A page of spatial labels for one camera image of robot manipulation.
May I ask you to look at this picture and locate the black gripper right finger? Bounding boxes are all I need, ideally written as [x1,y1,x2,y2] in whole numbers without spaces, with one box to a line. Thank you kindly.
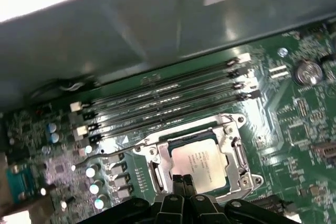
[184,174,266,224]

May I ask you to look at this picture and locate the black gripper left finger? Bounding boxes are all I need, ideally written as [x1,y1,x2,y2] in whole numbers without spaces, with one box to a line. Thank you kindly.
[104,174,185,224]

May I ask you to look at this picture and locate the CPU with silver top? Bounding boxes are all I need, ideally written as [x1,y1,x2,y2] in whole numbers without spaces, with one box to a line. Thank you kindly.
[167,137,229,195]

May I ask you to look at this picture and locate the metal socket cover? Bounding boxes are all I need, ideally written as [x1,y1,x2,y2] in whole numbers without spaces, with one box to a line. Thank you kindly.
[148,115,249,196]

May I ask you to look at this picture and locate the locking lever wire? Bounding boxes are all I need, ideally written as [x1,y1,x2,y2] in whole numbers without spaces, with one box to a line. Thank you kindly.
[233,138,247,174]
[71,140,158,171]

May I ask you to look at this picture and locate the CPU socket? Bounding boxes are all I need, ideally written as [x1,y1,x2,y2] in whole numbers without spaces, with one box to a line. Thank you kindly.
[132,113,265,204]

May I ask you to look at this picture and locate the RAM slot black clips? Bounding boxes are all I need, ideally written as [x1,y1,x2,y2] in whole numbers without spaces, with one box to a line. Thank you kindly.
[83,67,250,123]
[88,89,263,145]

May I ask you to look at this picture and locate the grey inductor block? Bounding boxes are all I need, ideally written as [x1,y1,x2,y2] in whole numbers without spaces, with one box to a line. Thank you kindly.
[112,176,133,187]
[109,165,131,176]
[106,154,127,166]
[115,186,134,198]

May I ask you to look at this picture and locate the black board connector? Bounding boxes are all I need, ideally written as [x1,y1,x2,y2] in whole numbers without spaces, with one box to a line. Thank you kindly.
[265,196,293,213]
[313,142,336,162]

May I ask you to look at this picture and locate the green motherboard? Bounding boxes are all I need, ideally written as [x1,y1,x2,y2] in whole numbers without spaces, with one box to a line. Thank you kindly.
[0,20,336,224]

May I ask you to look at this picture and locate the teal port connector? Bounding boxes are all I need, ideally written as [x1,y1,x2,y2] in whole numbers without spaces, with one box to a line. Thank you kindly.
[5,163,36,205]

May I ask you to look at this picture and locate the white board header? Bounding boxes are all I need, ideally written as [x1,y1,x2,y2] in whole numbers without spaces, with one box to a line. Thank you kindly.
[269,65,288,78]

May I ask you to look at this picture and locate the silver coin battery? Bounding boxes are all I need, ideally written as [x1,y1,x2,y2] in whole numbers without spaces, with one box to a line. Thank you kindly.
[293,60,323,86]

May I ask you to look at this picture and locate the black PC case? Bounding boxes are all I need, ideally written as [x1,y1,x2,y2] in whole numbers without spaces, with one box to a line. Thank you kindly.
[0,0,336,116]

